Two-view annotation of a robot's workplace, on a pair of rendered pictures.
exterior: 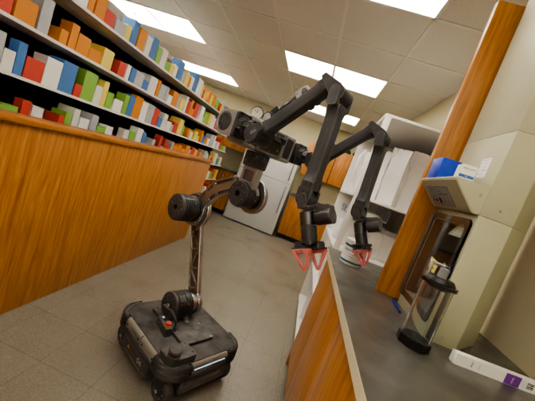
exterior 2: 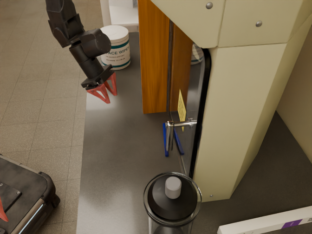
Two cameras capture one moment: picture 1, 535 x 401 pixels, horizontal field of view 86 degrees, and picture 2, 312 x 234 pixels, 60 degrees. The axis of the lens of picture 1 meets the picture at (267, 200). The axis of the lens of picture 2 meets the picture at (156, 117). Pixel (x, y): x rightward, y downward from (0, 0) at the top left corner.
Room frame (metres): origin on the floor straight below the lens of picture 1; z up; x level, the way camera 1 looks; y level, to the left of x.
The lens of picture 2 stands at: (0.66, -0.51, 1.62)
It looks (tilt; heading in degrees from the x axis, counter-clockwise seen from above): 44 degrees down; 345
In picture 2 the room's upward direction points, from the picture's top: straight up
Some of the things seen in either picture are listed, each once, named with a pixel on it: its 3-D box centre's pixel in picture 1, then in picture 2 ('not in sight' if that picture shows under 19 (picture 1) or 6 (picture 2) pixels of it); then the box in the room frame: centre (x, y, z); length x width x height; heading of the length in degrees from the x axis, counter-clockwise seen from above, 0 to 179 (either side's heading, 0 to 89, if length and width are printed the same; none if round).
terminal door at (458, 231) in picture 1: (431, 261); (181, 95); (1.15, -0.70, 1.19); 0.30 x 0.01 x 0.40; 173
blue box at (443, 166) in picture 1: (446, 172); not in sight; (1.24, -0.66, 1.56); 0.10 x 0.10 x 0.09; 83
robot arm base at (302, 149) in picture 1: (303, 156); not in sight; (1.71, -0.11, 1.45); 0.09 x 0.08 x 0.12; 141
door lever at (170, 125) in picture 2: (431, 271); (177, 134); (1.05, -0.66, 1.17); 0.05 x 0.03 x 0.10; 83
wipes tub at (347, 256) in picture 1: (353, 252); (114, 47); (1.73, -0.60, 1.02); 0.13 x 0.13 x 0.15
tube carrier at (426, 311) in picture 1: (426, 311); (170, 222); (0.90, -0.60, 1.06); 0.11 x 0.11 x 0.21
